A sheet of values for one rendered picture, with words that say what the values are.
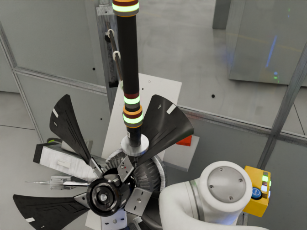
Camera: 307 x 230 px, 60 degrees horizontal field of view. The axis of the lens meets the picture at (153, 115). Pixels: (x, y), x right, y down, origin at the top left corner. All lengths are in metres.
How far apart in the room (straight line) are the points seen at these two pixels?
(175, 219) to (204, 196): 0.06
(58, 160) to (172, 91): 0.53
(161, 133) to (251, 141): 0.81
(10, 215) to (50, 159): 1.36
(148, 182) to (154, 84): 0.38
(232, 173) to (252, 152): 1.14
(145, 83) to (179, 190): 0.67
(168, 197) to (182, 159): 0.96
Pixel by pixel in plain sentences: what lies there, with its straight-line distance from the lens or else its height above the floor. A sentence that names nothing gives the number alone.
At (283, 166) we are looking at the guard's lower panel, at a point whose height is 0.78.
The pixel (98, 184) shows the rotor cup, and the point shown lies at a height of 1.24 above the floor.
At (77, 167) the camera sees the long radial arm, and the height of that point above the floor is 1.12.
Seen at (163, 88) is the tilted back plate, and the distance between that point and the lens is 1.06.
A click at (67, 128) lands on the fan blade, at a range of 0.95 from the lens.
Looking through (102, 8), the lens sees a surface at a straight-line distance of 1.16.
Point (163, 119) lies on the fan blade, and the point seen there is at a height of 1.39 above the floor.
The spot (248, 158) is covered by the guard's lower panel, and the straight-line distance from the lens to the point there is 1.63.
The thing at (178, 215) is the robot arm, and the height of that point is 1.58.
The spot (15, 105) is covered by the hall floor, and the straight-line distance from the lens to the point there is 3.48.
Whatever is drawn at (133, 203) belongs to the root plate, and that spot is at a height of 1.18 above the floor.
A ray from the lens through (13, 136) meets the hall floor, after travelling 3.08.
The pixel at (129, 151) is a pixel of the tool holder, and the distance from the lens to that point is 0.66.
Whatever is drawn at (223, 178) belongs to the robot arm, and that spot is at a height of 1.59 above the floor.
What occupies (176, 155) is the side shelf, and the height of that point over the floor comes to 0.86.
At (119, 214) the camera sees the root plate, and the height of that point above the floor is 1.12.
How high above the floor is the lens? 1.95
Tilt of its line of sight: 41 degrees down
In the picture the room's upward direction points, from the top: straight up
